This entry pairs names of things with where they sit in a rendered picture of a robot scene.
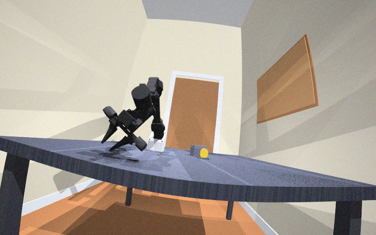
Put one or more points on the gold coin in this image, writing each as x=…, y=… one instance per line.
x=204, y=153

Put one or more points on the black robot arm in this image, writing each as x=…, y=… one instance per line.
x=146, y=99

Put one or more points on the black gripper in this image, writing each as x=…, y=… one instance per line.
x=114, y=123

